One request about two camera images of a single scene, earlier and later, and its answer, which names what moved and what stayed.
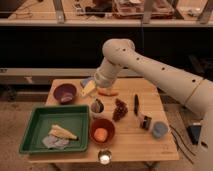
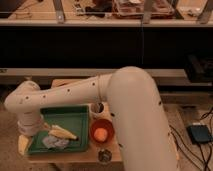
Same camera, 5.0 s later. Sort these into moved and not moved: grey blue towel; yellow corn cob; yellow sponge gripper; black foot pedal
Moved: yellow sponge gripper
Not moved: grey blue towel; yellow corn cob; black foot pedal
